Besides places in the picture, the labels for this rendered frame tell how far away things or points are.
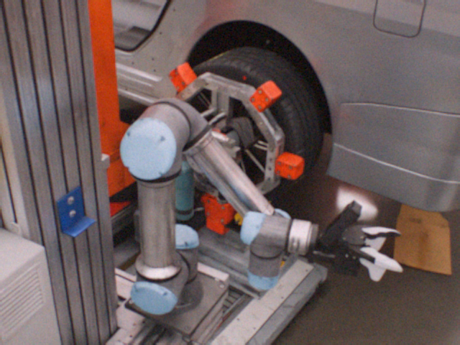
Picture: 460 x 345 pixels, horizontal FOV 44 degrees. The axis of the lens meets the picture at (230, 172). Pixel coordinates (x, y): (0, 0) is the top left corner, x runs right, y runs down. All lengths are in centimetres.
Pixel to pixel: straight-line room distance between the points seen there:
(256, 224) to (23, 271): 50
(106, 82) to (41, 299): 126
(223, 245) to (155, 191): 156
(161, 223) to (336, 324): 163
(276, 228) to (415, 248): 215
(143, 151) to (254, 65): 118
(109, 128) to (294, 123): 79
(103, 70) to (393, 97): 113
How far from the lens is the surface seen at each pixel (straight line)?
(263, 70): 229
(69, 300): 150
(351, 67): 220
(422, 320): 296
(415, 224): 354
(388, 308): 297
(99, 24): 230
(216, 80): 230
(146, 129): 119
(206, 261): 281
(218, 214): 254
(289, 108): 223
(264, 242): 128
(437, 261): 332
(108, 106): 244
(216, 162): 135
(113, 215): 296
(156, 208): 130
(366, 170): 233
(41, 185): 126
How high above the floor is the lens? 202
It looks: 32 degrees down
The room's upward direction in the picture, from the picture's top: 3 degrees clockwise
